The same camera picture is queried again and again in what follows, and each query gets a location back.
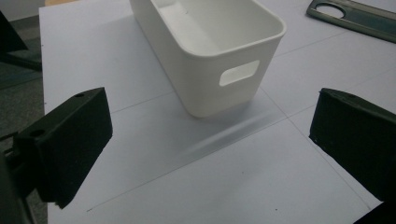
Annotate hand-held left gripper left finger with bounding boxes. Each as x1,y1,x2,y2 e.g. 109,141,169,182
12,87,114,209

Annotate white board sheet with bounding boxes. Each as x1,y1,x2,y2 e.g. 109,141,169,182
38,0,396,224

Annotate black stand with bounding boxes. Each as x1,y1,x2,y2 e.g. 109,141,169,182
0,10,43,72

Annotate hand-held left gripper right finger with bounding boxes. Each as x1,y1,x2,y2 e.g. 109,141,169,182
309,88,396,203

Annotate white plastic storage bin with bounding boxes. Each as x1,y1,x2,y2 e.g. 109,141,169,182
129,0,288,119

